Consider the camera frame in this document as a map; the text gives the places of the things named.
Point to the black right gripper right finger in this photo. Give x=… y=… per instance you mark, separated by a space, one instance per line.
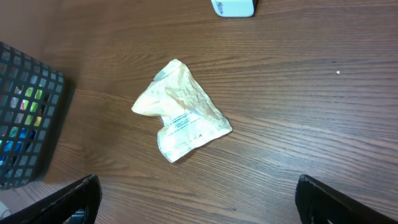
x=316 y=202

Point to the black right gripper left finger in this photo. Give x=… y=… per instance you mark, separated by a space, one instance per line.
x=78 y=202

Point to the beige snack bag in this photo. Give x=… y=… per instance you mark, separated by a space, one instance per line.
x=189 y=116

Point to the green snack bag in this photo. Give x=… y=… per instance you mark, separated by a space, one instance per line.
x=33 y=107

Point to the white barcode scanner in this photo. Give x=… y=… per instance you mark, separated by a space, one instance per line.
x=234 y=8

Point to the grey plastic shopping basket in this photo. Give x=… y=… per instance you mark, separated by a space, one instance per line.
x=31 y=100

